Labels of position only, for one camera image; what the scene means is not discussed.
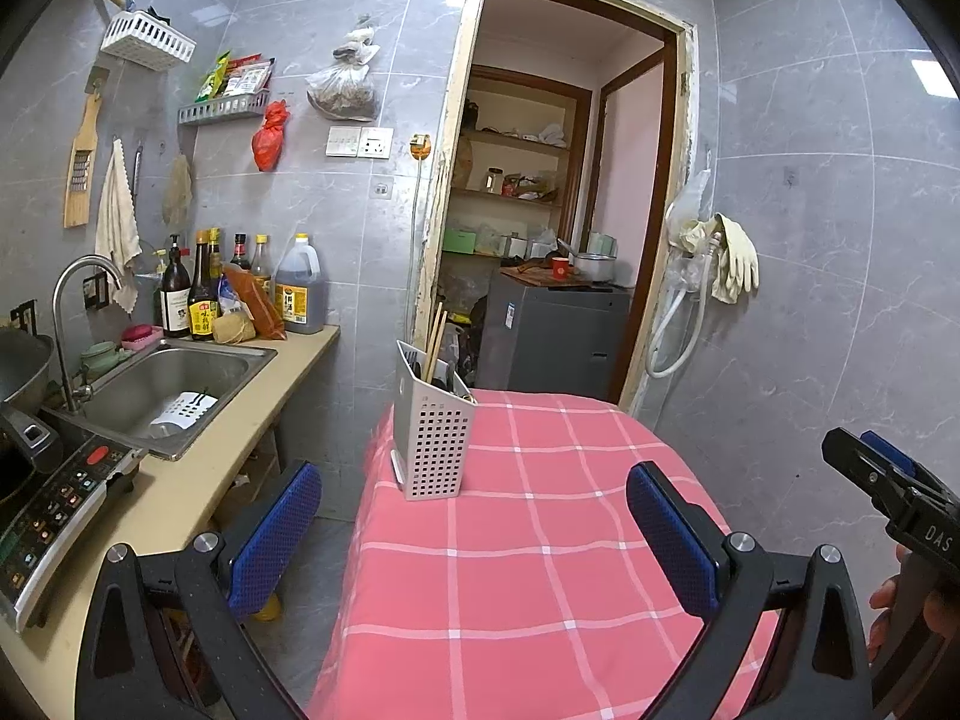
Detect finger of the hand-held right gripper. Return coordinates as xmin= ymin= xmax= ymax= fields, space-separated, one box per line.
xmin=859 ymin=430 xmax=940 ymax=496
xmin=821 ymin=427 xmax=905 ymax=515

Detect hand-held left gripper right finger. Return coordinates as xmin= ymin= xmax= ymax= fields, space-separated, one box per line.
xmin=626 ymin=463 xmax=875 ymax=720

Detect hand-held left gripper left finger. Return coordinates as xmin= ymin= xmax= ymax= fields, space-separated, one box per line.
xmin=75 ymin=461 xmax=323 ymax=720

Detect white perforated utensil holder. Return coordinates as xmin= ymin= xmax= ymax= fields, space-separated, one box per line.
xmin=395 ymin=340 xmax=479 ymax=502

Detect wooden chopstick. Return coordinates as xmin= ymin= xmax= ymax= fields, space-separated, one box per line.
xmin=429 ymin=307 xmax=449 ymax=383
xmin=422 ymin=301 xmax=443 ymax=383

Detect person's right hand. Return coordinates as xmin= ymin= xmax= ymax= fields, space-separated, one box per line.
xmin=868 ymin=574 xmax=901 ymax=663

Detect beige kitchen counter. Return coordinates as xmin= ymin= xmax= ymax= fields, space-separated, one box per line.
xmin=0 ymin=322 xmax=342 ymax=720

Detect pink checked tablecloth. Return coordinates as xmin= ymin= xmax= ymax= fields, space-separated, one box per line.
xmin=307 ymin=390 xmax=788 ymax=720

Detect white sink basket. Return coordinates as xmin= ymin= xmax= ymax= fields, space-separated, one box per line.
xmin=150 ymin=390 xmax=221 ymax=440

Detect steel sink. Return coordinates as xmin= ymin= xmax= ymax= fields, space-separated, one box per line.
xmin=79 ymin=337 xmax=278 ymax=462

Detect induction cooker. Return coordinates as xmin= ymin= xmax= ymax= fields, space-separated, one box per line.
xmin=0 ymin=405 xmax=145 ymax=632

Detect grey cabinet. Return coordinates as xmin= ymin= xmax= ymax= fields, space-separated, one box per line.
xmin=476 ymin=270 xmax=634 ymax=406

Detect orange snack packet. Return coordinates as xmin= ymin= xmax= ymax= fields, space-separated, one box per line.
xmin=223 ymin=266 xmax=288 ymax=342

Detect yellow-label soy sauce bottle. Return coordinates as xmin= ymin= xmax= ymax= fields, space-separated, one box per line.
xmin=187 ymin=231 xmax=221 ymax=342

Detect cream rubber gloves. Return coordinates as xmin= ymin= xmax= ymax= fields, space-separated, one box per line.
xmin=709 ymin=214 xmax=760 ymax=305

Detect large dark vinegar jug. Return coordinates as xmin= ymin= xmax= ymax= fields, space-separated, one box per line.
xmin=274 ymin=232 xmax=326 ymax=335

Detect green cup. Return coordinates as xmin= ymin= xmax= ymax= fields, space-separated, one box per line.
xmin=79 ymin=341 xmax=125 ymax=377

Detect dark pump bottle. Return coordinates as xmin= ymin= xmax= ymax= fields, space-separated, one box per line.
xmin=159 ymin=234 xmax=192 ymax=338

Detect steel cooking pot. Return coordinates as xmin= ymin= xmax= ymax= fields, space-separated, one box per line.
xmin=574 ymin=251 xmax=618 ymax=284

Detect steel faucet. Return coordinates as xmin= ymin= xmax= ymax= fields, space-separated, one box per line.
xmin=52 ymin=255 xmax=125 ymax=413

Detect wooden cutting board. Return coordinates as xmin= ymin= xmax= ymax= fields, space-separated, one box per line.
xmin=499 ymin=262 xmax=593 ymax=292

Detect clear hanging plastic bag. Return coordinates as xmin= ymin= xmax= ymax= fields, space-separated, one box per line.
xmin=666 ymin=165 xmax=714 ymax=293

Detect white hanging towel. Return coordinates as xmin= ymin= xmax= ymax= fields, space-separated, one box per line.
xmin=94 ymin=139 xmax=143 ymax=314

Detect hanging mesh scrubber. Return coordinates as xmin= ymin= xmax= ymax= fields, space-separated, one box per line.
xmin=163 ymin=155 xmax=194 ymax=230

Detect red plastic bag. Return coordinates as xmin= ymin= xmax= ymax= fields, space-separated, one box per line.
xmin=251 ymin=100 xmax=291 ymax=172

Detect wooden grater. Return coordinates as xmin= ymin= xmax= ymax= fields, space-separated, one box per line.
xmin=64 ymin=90 xmax=104 ymax=230

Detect wooden shelf unit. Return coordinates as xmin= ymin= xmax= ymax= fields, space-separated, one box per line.
xmin=450 ymin=66 xmax=593 ymax=257

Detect clear bag of dried goods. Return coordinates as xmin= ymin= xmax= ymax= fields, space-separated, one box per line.
xmin=306 ymin=15 xmax=378 ymax=122

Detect red seasoning packet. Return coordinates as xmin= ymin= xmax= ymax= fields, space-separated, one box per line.
xmin=225 ymin=56 xmax=272 ymax=98

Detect green seasoning packet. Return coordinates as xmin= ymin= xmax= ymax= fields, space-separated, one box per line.
xmin=196 ymin=51 xmax=232 ymax=102

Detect white hose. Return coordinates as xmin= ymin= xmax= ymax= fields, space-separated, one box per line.
xmin=646 ymin=236 xmax=725 ymax=380

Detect grey wall shelf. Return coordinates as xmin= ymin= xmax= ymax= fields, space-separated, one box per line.
xmin=178 ymin=88 xmax=271 ymax=127

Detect wooden door frame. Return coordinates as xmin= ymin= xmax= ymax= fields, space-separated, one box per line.
xmin=409 ymin=0 xmax=698 ymax=410

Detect white wall basket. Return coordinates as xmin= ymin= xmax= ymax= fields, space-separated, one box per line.
xmin=100 ymin=9 xmax=197 ymax=70

